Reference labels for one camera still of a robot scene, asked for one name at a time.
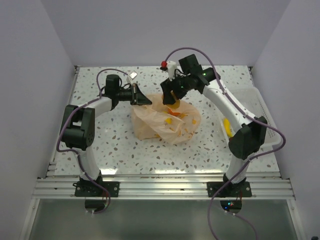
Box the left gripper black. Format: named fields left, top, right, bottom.
left=115, top=83, right=152, bottom=107

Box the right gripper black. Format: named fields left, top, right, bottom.
left=162, top=71, right=193, bottom=104

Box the fake yellow lemon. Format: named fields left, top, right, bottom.
left=167, top=91, right=180, bottom=109

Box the orange translucent plastic bag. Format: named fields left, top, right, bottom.
left=131, top=94, right=202, bottom=145

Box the fake yellow banana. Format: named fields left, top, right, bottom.
left=223, top=118, right=233, bottom=138

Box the fake orange fruit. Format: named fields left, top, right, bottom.
left=167, top=108, right=181, bottom=117

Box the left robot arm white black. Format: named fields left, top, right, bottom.
left=56, top=74, right=152, bottom=197

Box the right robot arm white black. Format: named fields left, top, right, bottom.
left=160, top=54, right=268, bottom=197

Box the white plastic tray basket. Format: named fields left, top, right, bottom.
left=219, top=87, right=282, bottom=152

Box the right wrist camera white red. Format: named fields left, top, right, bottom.
left=160, top=60, right=178, bottom=81

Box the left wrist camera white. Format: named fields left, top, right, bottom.
left=126, top=71, right=138, bottom=84

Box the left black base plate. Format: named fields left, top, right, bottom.
left=72, top=181, right=120, bottom=198

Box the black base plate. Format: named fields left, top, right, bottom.
left=206, top=180, right=253, bottom=198
left=72, top=181, right=120, bottom=198

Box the aluminium rail frame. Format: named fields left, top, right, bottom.
left=32, top=65, right=302, bottom=240

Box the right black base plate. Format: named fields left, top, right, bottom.
left=206, top=180, right=253, bottom=198

